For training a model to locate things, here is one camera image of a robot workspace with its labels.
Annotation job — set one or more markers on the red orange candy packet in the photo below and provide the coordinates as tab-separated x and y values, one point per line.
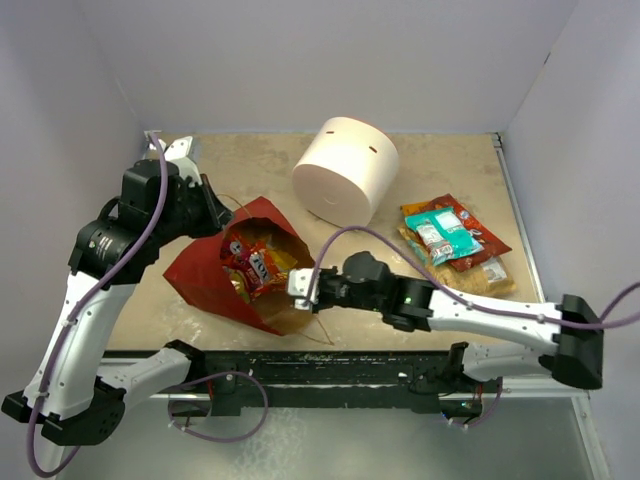
255	267

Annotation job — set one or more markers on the teal white snack packet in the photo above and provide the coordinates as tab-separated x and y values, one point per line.
443	234

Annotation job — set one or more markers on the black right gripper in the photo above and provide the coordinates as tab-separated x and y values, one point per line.
321	304

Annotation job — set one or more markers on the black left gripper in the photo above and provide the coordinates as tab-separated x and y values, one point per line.
216	215

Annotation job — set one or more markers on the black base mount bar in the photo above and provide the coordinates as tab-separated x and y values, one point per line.
421	381

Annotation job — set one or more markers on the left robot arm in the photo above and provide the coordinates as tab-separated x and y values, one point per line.
76	400

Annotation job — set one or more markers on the tan snack bag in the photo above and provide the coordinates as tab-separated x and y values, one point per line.
491	278

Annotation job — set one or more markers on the orange kettle chips bag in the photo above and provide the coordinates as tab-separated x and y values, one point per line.
415	208

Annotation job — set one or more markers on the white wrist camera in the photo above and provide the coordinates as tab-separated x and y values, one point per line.
177	152
303	288

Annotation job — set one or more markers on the white cylindrical bin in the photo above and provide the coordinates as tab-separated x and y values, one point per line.
345	172

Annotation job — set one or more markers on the red paper bag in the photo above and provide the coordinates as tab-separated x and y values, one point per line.
198	277

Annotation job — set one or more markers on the red white snack packet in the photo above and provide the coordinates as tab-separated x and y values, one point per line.
492	245

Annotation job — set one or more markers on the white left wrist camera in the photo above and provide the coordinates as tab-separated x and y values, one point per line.
177	152

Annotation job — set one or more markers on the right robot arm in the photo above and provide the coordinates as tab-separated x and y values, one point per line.
560	340

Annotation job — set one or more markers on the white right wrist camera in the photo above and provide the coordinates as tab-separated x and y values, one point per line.
303	288

